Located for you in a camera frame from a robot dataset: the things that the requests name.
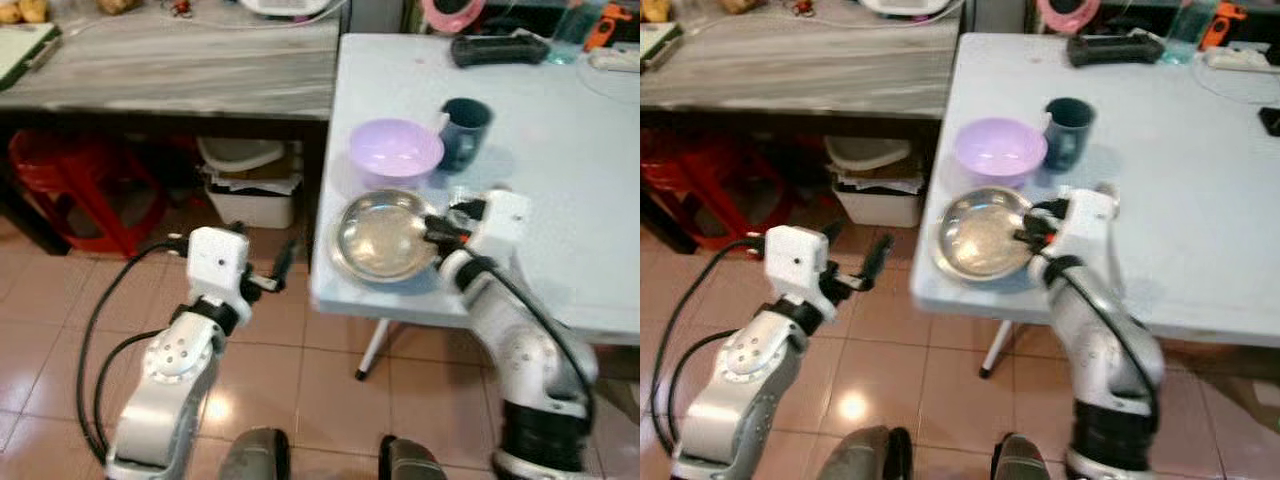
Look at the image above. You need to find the black handheld controller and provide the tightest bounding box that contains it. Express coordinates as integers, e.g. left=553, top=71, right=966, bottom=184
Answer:
left=1065, top=34, right=1167, bottom=69
left=449, top=34, right=552, bottom=69

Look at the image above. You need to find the clear drinking glass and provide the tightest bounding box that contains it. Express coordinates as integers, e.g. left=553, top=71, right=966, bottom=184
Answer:
left=547, top=0, right=601, bottom=67
left=1162, top=0, right=1217, bottom=67

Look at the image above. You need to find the round steel plate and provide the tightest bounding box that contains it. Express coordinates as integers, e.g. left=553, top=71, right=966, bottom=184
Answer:
left=329, top=189, right=447, bottom=285
left=932, top=186, right=1041, bottom=282

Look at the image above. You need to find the dark blue mug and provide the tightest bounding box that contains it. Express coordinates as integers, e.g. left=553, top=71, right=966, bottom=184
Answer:
left=1042, top=97, right=1098, bottom=174
left=436, top=97, right=495, bottom=174

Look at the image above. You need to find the white power strip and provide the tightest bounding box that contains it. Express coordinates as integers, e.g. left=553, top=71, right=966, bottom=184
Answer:
left=587, top=47, right=641, bottom=74
left=1202, top=47, right=1280, bottom=74

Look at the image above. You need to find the grey marbled desk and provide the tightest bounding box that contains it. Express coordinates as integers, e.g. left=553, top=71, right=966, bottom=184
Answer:
left=0, top=12, right=343, bottom=256
left=640, top=12, right=965, bottom=251

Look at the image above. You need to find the pink round object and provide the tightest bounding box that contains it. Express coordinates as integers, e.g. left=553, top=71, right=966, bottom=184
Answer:
left=419, top=0, right=489, bottom=37
left=1035, top=0, right=1102, bottom=37

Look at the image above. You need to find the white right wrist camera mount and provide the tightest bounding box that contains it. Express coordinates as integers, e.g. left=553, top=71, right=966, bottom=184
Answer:
left=466, top=189, right=532, bottom=263
left=1056, top=187, right=1121, bottom=265

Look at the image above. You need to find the orange black tool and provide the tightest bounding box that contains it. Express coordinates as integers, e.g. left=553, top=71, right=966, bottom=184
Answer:
left=584, top=2, right=622, bottom=52
left=1199, top=2, right=1250, bottom=52

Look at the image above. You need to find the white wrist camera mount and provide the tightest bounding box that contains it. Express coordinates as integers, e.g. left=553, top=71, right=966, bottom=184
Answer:
left=764, top=225, right=832, bottom=302
left=186, top=227, right=251, bottom=302
left=466, top=189, right=532, bottom=263
left=1056, top=187, right=1121, bottom=265

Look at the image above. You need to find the red plastic stool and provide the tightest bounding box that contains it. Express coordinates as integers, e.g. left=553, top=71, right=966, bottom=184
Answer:
left=7, top=129, right=169, bottom=257
left=640, top=128, right=766, bottom=253

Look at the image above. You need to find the white plastic bin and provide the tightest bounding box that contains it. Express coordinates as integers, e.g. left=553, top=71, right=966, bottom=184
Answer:
left=823, top=134, right=925, bottom=230
left=196, top=136, right=303, bottom=230

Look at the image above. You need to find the white appliance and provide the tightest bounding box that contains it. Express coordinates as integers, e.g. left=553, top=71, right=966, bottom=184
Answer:
left=238, top=0, right=333, bottom=19
left=856, top=0, right=953, bottom=19

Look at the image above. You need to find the green bordered board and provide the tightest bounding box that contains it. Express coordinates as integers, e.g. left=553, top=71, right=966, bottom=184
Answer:
left=0, top=21, right=64, bottom=92
left=640, top=21, right=686, bottom=75

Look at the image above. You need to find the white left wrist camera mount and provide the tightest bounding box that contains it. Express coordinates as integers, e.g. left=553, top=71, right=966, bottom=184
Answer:
left=186, top=227, right=251, bottom=302
left=764, top=225, right=832, bottom=302

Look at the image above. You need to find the grey right robot leg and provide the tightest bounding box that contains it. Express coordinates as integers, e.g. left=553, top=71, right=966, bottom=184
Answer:
left=989, top=432, right=1053, bottom=480
left=379, top=434, right=448, bottom=480

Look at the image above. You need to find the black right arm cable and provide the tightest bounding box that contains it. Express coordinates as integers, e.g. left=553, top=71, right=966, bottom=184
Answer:
left=478, top=262, right=599, bottom=426
left=1060, top=268, right=1163, bottom=431

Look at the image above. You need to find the white folding table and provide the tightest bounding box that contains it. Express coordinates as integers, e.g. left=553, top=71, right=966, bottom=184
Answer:
left=909, top=32, right=1280, bottom=380
left=309, top=32, right=641, bottom=382

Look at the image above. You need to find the purple plastic bowl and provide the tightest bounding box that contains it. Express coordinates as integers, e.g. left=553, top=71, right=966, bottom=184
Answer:
left=952, top=117, right=1049, bottom=188
left=348, top=118, right=446, bottom=188

